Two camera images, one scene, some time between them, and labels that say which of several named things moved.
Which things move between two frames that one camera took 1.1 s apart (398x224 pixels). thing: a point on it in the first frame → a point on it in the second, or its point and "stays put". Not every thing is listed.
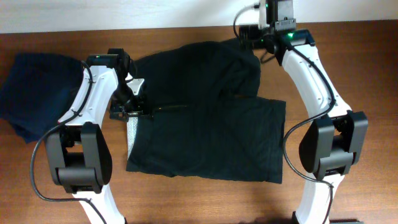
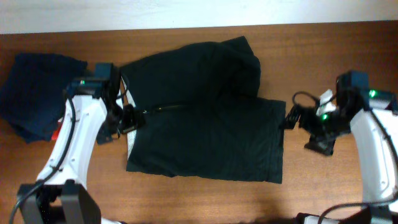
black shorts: (208, 122) stays put
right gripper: (254, 32) → (325, 142)
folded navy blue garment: (35, 91) stays put
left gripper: (140, 109) → (135, 117)
